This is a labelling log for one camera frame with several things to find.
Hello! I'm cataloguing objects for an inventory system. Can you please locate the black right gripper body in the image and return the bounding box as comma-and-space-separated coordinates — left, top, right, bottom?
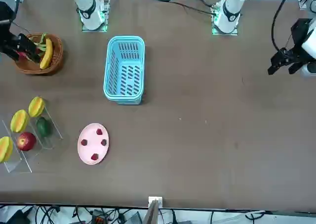
0, 23, 22, 60

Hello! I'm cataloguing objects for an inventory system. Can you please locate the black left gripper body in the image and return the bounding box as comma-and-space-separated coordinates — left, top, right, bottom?
279, 18, 313, 65

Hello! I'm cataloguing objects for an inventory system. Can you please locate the yellow star fruit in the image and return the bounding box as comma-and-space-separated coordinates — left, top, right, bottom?
28, 96, 46, 118
10, 109, 30, 133
0, 136, 14, 163

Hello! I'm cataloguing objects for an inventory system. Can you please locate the brown wicker basket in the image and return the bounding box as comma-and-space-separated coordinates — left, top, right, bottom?
15, 33, 64, 76

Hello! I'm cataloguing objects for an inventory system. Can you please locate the blue plastic basket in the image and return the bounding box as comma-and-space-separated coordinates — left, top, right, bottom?
103, 35, 146, 105

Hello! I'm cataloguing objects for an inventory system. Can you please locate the yellow banana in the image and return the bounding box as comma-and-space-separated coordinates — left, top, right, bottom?
39, 38, 54, 70

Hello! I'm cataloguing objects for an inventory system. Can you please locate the green avocado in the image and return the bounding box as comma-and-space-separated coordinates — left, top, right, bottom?
36, 117, 53, 137

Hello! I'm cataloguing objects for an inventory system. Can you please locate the red apple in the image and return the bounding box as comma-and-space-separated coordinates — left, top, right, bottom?
16, 132, 37, 152

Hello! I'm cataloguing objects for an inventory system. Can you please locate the clear acrylic step stand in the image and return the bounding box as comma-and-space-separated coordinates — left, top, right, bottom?
0, 105, 64, 174

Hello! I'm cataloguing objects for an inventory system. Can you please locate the pink plate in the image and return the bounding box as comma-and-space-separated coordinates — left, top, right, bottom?
77, 123, 110, 165

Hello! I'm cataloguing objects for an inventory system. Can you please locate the large black power adapter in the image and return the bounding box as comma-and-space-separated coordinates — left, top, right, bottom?
0, 205, 30, 224

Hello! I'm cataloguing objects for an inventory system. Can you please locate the red and black device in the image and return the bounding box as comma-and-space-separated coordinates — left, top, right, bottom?
91, 210, 107, 224

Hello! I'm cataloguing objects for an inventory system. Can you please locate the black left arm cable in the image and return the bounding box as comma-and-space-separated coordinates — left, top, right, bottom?
271, 0, 296, 55

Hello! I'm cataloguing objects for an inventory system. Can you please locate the white post bracket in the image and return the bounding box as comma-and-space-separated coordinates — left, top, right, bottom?
148, 196, 163, 207

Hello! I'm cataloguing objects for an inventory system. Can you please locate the aluminium camera post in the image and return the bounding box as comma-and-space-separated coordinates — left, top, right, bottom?
143, 200, 160, 224

